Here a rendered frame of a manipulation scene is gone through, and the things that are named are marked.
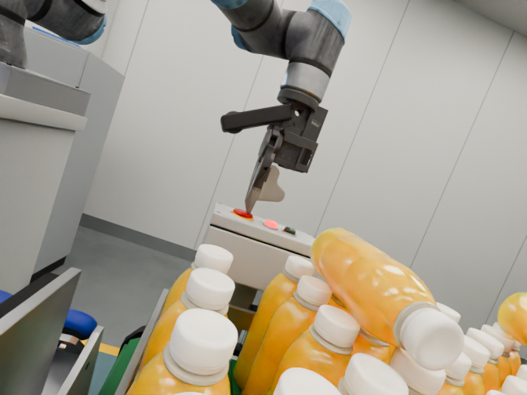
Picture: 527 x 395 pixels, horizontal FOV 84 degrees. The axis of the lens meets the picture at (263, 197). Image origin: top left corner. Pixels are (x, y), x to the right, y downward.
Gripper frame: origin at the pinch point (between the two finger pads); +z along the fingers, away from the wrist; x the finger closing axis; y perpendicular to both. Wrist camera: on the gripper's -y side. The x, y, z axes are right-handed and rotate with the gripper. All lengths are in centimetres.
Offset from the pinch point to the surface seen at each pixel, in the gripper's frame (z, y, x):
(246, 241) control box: 5.0, 1.5, -5.0
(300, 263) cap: 3.2, 7.8, -13.9
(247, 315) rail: 14.7, 4.9, -9.0
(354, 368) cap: 3.4, 6.5, -33.5
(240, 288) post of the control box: 14.0, 3.8, -2.0
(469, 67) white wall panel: -178, 196, 239
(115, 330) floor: 112, -32, 118
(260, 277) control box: 10.0, 5.8, -5.0
